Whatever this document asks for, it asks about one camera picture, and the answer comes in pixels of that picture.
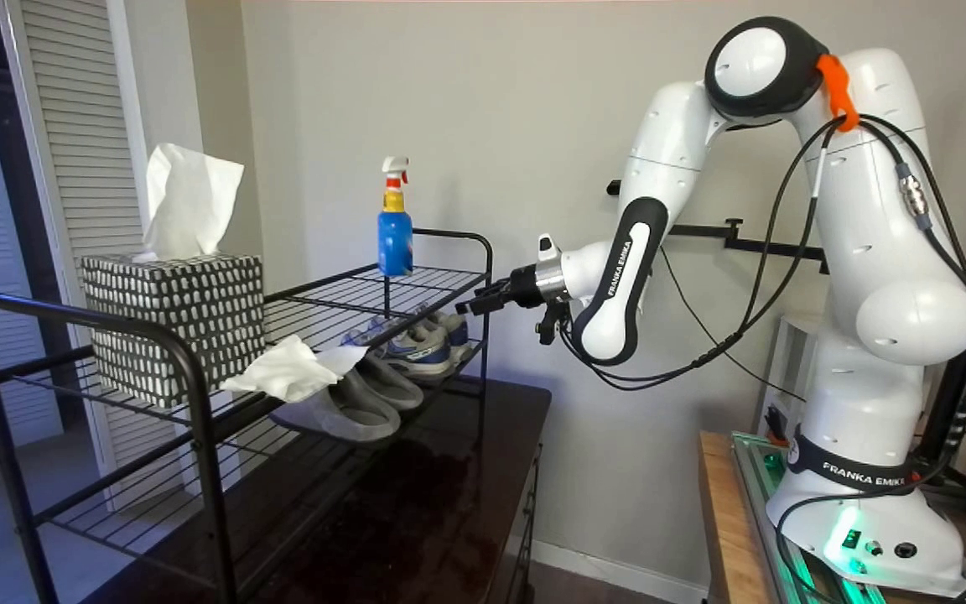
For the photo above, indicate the crumpled white tissue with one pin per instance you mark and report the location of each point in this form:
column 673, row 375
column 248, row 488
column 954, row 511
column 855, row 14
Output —
column 286, row 369

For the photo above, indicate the black white patterned tissue box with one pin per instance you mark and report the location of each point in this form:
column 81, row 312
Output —
column 173, row 327

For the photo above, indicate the grey slipper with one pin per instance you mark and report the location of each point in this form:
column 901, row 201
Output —
column 349, row 411
column 391, row 382

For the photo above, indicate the black clamp bar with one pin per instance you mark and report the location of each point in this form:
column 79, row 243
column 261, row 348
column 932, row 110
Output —
column 751, row 243

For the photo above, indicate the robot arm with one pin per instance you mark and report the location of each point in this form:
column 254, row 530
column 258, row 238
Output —
column 869, row 252

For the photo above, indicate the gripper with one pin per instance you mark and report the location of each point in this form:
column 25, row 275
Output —
column 525, row 287

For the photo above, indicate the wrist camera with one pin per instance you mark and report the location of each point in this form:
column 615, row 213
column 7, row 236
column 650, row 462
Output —
column 552, row 323

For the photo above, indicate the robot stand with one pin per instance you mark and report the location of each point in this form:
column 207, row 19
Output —
column 726, row 520

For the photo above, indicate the black metal shoe rack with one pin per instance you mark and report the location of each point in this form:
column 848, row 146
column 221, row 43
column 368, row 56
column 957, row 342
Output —
column 198, row 394

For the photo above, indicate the blue grey sneaker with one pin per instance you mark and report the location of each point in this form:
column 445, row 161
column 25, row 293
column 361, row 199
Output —
column 416, row 348
column 449, row 323

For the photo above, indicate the blue spray bottle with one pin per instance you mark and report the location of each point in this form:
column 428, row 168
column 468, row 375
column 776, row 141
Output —
column 395, row 235

